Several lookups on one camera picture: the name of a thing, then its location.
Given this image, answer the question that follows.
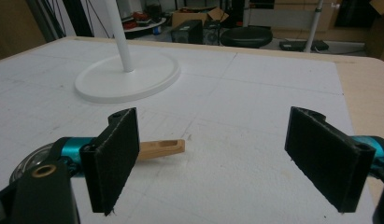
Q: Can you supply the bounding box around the white pole on black base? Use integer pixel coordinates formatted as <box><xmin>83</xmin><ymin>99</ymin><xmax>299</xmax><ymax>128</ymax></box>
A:
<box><xmin>278</xmin><ymin>0</ymin><xmax>331</xmax><ymax>53</ymax></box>

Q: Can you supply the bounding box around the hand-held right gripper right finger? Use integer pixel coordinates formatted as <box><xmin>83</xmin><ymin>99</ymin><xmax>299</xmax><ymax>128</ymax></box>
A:
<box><xmin>284</xmin><ymin>105</ymin><xmax>377</xmax><ymax>215</ymax></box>

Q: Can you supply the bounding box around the white foam sheet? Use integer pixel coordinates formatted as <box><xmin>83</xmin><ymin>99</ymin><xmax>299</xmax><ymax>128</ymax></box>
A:
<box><xmin>0</xmin><ymin>38</ymin><xmax>378</xmax><ymax>224</ymax></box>

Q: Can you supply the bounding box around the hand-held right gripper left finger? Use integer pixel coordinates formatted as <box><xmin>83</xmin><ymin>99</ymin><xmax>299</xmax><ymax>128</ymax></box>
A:
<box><xmin>78</xmin><ymin>106</ymin><xmax>141</xmax><ymax>217</ymax></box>

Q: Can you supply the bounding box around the black metal stand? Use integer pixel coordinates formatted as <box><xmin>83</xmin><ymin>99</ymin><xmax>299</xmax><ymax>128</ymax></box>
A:
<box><xmin>24</xmin><ymin>0</ymin><xmax>94</xmax><ymax>44</ymax></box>

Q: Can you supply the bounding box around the round clear glass container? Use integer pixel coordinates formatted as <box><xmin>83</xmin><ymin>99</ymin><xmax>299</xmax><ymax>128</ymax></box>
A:
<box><xmin>9</xmin><ymin>142</ymin><xmax>57</xmax><ymax>185</ymax></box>

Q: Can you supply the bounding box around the open cardboard box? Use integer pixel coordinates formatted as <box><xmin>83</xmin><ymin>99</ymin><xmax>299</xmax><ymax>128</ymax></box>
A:
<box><xmin>171</xmin><ymin>6</ymin><xmax>230</xmax><ymax>28</ymax></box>

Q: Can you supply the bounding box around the black box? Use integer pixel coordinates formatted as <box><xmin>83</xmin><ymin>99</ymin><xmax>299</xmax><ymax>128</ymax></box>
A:
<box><xmin>170</xmin><ymin>19</ymin><xmax>204</xmax><ymax>45</ymax></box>

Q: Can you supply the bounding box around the large brown cardboard box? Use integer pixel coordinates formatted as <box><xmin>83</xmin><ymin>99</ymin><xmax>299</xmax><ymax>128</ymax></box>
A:
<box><xmin>364</xmin><ymin>0</ymin><xmax>384</xmax><ymax>67</ymax></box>

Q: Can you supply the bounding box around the white round side table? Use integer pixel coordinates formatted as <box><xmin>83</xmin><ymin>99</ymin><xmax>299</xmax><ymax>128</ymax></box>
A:
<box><xmin>123</xmin><ymin>17</ymin><xmax>167</xmax><ymax>35</ymax></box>

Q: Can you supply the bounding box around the wooden handle with slot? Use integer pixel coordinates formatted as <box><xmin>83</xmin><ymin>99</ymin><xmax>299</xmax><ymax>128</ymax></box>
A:
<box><xmin>136</xmin><ymin>138</ymin><xmax>186</xmax><ymax>162</ymax></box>

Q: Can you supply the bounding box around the black round stool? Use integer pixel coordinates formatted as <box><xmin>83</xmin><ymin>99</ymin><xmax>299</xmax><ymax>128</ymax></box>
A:
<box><xmin>220</xmin><ymin>26</ymin><xmax>274</xmax><ymax>49</ymax></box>

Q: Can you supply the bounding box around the white stand with round base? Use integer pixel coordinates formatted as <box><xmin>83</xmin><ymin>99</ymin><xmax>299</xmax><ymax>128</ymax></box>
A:
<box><xmin>74</xmin><ymin>0</ymin><xmax>181</xmax><ymax>105</ymax></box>

